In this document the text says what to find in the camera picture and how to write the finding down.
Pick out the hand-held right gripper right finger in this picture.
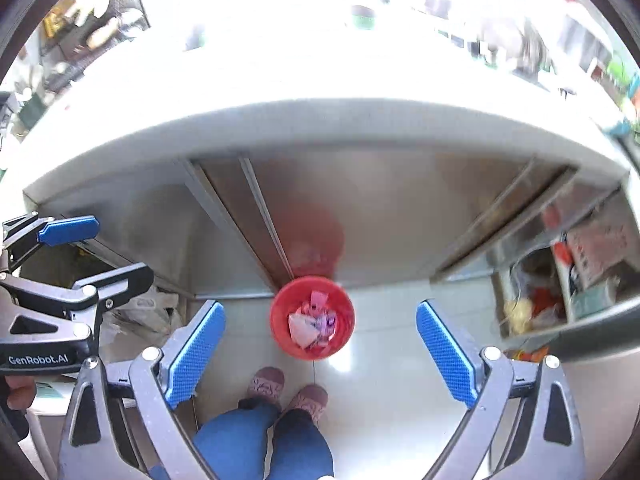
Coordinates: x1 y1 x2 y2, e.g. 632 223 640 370
415 299 587 480

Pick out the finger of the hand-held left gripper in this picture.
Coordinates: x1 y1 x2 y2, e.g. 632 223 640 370
0 261 155 345
0 212 101 273

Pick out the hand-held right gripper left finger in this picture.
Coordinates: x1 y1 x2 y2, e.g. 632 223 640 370
59 300 228 480

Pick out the red plastic bin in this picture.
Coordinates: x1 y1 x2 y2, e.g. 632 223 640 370
269 275 357 361

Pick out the paper leaflet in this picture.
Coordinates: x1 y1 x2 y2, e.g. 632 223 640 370
288 312 321 347

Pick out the person's left hand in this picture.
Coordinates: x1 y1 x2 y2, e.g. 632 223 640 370
0 376 37 413

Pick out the white plastic bag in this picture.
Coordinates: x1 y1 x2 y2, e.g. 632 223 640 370
102 292 180 341

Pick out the person's left pink slipper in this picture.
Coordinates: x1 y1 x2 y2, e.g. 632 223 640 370
248 366 286 411

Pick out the person's pink slipper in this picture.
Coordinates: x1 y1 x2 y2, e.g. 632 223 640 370
287 384 329 423
248 366 286 411

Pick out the yellow plastic bag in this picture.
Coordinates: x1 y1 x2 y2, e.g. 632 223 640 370
502 297 533 333

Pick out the person's left leg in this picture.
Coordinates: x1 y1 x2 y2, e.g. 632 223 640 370
150 400 278 480

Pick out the person's leg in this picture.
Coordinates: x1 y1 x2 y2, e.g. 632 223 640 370
272 407 335 480
150 400 278 480

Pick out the red plastic bag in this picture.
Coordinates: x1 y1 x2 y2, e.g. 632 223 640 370
530 287 566 321

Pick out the person's right pink slipper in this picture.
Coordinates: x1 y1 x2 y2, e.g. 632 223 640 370
287 384 329 423

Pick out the person's right leg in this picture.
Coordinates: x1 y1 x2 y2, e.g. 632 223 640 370
272 407 335 480

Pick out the stainless steel cabinet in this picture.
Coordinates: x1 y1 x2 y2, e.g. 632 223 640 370
22 152 640 361

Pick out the pink printed box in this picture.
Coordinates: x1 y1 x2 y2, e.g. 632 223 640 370
565 205 626 286

